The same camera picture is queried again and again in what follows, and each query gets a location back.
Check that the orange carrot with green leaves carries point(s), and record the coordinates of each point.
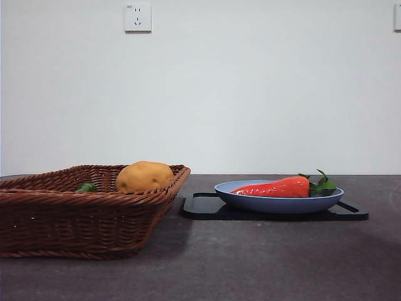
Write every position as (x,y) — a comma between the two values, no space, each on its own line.
(275,188)

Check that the blue round plate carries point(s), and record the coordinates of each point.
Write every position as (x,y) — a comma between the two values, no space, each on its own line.
(275,205)

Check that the black flat tray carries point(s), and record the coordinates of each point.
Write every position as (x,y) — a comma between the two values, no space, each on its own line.
(200,213)

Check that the yellow-brown potato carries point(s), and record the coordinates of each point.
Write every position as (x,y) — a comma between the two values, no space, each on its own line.
(141,177)

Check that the green chili pepper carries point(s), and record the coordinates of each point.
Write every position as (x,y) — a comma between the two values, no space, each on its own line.
(86,188)

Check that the brown wicker basket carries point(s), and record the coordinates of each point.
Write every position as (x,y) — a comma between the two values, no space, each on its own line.
(78,225)

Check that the white wall socket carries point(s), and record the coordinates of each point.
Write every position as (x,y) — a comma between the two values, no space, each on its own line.
(138,19)

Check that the white wall plate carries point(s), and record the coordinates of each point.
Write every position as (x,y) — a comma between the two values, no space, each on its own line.
(398,17)

